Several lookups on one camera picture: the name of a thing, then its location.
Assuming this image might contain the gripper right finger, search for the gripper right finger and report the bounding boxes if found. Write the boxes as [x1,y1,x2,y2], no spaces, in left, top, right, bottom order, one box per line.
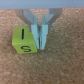
[41,8,63,50]

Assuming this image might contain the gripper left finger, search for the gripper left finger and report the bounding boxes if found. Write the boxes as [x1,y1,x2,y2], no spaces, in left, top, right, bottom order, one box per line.
[15,8,44,51]

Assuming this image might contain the yellow block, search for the yellow block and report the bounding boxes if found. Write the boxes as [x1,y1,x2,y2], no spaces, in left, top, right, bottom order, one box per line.
[10,26,38,55]

